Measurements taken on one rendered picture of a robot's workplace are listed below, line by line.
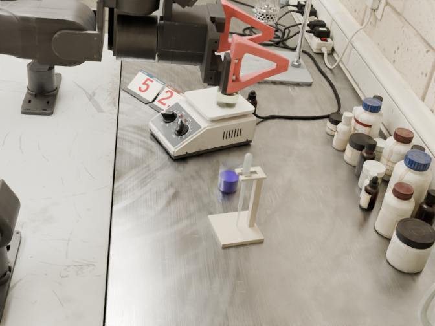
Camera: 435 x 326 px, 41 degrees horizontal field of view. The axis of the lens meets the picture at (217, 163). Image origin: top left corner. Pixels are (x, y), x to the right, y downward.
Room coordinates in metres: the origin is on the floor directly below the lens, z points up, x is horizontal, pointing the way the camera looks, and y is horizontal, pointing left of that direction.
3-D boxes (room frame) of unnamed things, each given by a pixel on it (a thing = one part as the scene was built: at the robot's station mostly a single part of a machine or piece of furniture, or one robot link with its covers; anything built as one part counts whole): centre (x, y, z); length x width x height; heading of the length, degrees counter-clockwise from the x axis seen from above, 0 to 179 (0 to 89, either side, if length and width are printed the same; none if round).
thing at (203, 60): (0.68, 0.06, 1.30); 0.10 x 0.07 x 0.07; 10
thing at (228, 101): (1.13, 0.00, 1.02); 0.06 x 0.05 x 0.08; 126
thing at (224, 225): (0.82, -0.05, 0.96); 0.08 x 0.08 x 0.13; 23
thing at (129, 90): (1.29, 0.20, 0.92); 0.09 x 0.06 x 0.04; 50
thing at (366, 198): (0.94, -0.30, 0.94); 0.03 x 0.03 x 0.07
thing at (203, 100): (1.14, 0.01, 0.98); 0.12 x 0.12 x 0.01; 34
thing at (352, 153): (1.11, -0.30, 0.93); 0.05 x 0.05 x 0.06
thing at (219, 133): (1.12, 0.04, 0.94); 0.22 x 0.13 x 0.08; 124
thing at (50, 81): (1.22, 0.43, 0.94); 0.20 x 0.07 x 0.08; 10
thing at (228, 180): (0.94, -0.03, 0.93); 0.04 x 0.04 x 0.06
